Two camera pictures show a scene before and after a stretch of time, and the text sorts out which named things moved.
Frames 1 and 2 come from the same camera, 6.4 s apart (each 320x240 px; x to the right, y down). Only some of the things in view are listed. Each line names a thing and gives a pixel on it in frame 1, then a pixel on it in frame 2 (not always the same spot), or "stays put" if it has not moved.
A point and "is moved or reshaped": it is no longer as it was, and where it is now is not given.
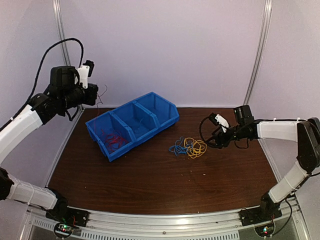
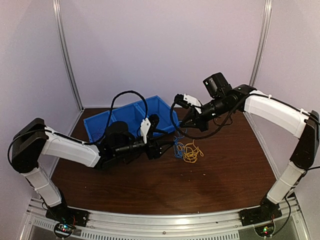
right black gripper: x=219 y=136 -> x=199 y=122
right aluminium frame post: x=259 y=54 stays put
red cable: x=113 y=142 is moved or reshaped
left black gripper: x=93 y=89 -> x=155 y=151
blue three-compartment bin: x=119 y=131 stays put
